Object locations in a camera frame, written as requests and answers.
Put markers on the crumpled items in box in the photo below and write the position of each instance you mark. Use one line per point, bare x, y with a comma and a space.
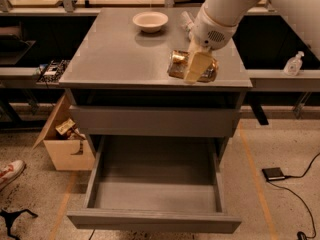
69, 131

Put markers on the hand sanitizer bottle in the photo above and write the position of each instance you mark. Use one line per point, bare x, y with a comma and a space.
294, 64

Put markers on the white paper bowl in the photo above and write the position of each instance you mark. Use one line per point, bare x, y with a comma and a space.
150, 22

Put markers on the black patterned device on shelf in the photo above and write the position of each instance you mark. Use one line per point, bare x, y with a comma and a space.
52, 71

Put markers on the open grey middle drawer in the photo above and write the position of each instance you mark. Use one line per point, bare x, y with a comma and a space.
162, 184

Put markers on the white and red sneaker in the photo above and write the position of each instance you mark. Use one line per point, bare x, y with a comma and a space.
11, 172

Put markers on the grey drawer cabinet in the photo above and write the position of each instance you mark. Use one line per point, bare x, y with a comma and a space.
117, 65

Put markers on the clear plastic water bottle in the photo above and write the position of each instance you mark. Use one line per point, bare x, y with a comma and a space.
187, 21

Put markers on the black chair base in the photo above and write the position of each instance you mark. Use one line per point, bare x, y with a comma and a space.
10, 217

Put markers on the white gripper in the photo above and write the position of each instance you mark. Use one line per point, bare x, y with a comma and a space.
209, 31

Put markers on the closed grey top drawer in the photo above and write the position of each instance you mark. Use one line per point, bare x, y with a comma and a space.
147, 121

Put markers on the cardboard box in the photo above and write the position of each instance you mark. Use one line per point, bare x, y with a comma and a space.
66, 154

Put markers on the long grey workbench shelf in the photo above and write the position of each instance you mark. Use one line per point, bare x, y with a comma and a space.
262, 80

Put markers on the black foot pedal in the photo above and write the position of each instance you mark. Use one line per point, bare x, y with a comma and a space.
273, 174

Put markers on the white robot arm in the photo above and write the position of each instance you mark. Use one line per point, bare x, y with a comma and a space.
217, 22

